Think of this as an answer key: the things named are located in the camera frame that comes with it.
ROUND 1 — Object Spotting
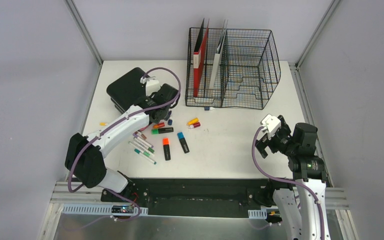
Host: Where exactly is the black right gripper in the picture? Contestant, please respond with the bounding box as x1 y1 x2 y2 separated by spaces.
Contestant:
253 123 297 158

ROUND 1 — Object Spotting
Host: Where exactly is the green highlighter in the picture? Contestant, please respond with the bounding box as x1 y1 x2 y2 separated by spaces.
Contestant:
151 127 174 135

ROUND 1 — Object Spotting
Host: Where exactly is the black pink drawer unit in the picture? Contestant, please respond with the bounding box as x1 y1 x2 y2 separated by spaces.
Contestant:
106 67 166 117

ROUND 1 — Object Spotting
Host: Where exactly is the red notebook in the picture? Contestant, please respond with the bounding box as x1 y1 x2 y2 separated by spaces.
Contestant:
193 18 209 98

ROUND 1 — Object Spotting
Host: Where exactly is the orange highlighter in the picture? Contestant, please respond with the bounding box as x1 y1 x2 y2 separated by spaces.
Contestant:
162 138 171 161

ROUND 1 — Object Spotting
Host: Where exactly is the blue highlighter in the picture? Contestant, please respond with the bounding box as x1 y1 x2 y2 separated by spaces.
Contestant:
177 132 190 154

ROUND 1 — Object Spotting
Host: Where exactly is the grey notebook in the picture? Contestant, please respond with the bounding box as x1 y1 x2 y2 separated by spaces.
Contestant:
209 19 229 90

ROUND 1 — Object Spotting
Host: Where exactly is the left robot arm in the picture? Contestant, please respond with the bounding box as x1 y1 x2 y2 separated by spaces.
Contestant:
64 83 179 203

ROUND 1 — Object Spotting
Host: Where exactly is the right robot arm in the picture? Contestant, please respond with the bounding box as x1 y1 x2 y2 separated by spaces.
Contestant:
251 120 331 240

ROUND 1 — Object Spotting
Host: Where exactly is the small orange marker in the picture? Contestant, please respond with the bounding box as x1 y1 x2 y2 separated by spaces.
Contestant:
152 122 165 129

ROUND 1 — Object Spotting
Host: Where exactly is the small blue white cap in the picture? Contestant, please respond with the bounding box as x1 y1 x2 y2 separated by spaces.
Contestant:
204 106 215 111

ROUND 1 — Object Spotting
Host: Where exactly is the red marker cap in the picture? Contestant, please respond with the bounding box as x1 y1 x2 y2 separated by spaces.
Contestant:
188 122 201 129

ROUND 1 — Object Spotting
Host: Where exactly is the teal tipped white pen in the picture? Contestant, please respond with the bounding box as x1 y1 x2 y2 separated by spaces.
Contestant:
134 148 157 165

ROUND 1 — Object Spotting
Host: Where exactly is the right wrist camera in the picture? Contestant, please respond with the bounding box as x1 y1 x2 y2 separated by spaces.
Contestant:
260 114 282 140

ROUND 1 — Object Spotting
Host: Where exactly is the black wire mesh organizer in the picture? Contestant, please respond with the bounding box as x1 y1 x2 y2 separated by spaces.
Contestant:
184 27 281 110

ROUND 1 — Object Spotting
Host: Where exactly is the white cable duct right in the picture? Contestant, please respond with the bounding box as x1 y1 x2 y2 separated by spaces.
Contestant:
247 209 267 220

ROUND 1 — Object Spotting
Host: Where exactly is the white cable duct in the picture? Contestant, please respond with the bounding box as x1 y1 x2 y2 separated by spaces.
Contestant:
62 203 139 217
247 209 267 220

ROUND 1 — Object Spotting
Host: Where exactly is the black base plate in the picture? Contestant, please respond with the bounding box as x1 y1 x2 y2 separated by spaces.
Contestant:
120 178 292 218

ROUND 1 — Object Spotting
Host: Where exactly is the aluminium frame rail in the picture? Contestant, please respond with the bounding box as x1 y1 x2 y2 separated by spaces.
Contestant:
50 181 103 204

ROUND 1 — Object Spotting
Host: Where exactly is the white cable duct left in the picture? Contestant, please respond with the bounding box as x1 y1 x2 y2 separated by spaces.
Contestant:
62 203 139 217

